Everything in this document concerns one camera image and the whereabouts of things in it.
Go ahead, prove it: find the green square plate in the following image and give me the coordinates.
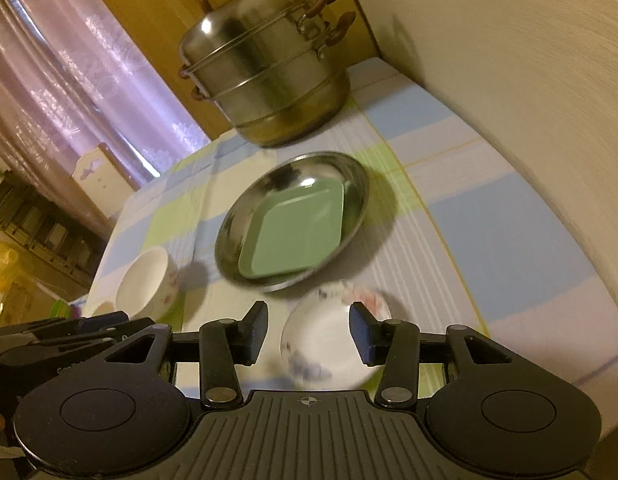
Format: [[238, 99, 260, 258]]
[[237, 177, 346, 281]]

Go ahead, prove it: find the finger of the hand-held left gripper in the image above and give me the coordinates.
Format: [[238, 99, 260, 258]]
[[0, 319, 154, 368], [0, 311, 130, 343]]

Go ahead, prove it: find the small white floral plate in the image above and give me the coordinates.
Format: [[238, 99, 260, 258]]
[[280, 281, 392, 391]]

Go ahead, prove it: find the stainless steel steamer pot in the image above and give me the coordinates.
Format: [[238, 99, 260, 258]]
[[178, 0, 357, 148]]

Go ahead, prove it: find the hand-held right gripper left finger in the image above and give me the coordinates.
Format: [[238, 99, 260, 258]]
[[105, 301, 269, 408]]

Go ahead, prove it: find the white wooden chair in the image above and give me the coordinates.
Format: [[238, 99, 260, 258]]
[[70, 142, 142, 218]]

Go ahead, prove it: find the sheer purple curtain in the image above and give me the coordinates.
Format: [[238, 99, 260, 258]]
[[0, 0, 212, 211]]

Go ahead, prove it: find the stack of colourful plastic bowls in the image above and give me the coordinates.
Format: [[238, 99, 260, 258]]
[[46, 299, 85, 320]]

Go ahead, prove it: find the checked pastel tablecloth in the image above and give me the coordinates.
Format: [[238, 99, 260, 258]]
[[69, 57, 618, 436]]

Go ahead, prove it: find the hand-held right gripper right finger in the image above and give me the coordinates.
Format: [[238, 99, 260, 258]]
[[349, 302, 510, 408]]

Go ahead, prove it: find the round stainless steel plate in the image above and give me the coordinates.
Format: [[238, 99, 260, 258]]
[[214, 151, 371, 293]]

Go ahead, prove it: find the black metal rack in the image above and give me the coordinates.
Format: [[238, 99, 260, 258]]
[[0, 170, 107, 288]]

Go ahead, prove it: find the brown wooden door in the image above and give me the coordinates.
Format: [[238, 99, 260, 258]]
[[74, 0, 380, 146]]

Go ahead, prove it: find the white floral bowl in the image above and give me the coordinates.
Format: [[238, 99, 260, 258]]
[[114, 246, 181, 322]]

